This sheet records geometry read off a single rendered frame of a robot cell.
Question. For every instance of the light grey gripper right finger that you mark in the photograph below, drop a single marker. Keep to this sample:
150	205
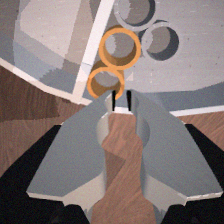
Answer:
179	164

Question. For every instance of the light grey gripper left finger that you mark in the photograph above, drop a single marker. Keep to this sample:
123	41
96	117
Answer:
65	166

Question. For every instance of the bronze bushing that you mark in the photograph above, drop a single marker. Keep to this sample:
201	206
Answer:
119	63
95	89

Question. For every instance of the grey metal bushing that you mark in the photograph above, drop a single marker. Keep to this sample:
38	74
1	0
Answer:
154	11
173	49

